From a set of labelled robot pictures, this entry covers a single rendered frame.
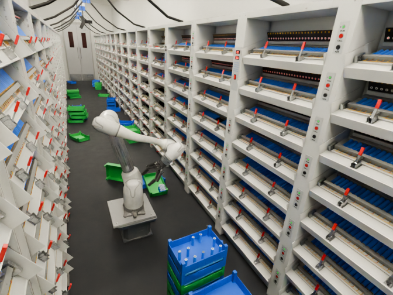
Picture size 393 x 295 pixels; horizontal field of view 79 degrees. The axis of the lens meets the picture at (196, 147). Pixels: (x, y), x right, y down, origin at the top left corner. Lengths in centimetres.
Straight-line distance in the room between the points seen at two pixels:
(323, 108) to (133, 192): 146
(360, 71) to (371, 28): 20
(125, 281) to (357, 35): 194
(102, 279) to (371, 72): 196
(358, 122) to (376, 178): 23
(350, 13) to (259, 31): 68
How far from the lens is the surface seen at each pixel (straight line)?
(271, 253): 180
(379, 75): 115
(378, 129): 114
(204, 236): 166
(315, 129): 127
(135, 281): 196
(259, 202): 179
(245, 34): 170
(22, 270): 92
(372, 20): 130
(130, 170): 214
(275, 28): 179
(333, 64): 124
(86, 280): 205
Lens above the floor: 154
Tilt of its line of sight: 23 degrees down
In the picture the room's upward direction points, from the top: 4 degrees clockwise
